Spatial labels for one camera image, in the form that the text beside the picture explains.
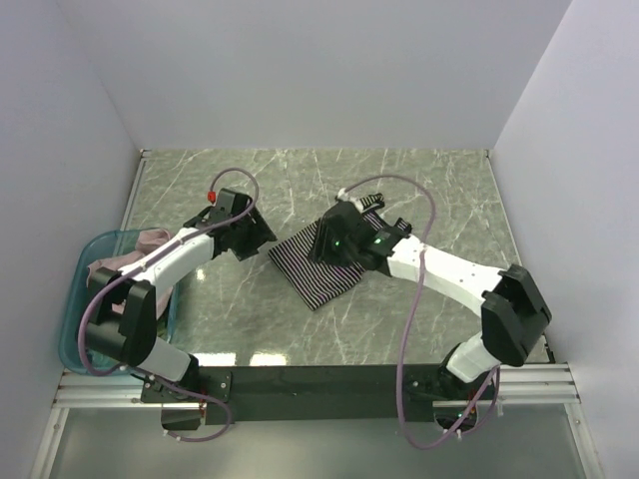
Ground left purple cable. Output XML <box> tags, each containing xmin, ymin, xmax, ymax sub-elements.
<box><xmin>75</xmin><ymin>168</ymin><xmax>260</xmax><ymax>444</ymax></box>

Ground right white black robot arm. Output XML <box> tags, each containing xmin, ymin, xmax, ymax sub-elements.
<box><xmin>310</xmin><ymin>202</ymin><xmax>552</xmax><ymax>398</ymax></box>

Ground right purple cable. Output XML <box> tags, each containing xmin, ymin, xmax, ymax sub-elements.
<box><xmin>343</xmin><ymin>174</ymin><xmax>502</xmax><ymax>450</ymax></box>

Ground pink tank top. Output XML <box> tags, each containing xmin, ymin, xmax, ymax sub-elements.
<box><xmin>88</xmin><ymin>229</ymin><xmax>173</xmax><ymax>321</ymax></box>

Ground black white striped tank top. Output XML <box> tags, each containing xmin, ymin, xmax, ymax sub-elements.
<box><xmin>269</xmin><ymin>193</ymin><xmax>384</xmax><ymax>310</ymax></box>

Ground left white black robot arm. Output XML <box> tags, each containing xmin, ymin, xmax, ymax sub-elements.
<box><xmin>78</xmin><ymin>189</ymin><xmax>277</xmax><ymax>401</ymax></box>

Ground teal plastic laundry basket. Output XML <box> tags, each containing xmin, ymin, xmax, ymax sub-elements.
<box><xmin>58</xmin><ymin>229</ymin><xmax>180</xmax><ymax>375</ymax></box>

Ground purple cable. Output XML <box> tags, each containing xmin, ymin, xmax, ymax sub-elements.
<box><xmin>75</xmin><ymin>168</ymin><xmax>260</xmax><ymax>444</ymax></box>
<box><xmin>343</xmin><ymin>174</ymin><xmax>502</xmax><ymax>450</ymax></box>

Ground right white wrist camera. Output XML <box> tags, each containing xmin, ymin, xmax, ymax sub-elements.
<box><xmin>335</xmin><ymin>188</ymin><xmax>364</xmax><ymax>212</ymax></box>

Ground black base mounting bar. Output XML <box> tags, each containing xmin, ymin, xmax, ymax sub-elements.
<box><xmin>141</xmin><ymin>365</ymin><xmax>500</xmax><ymax>431</ymax></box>

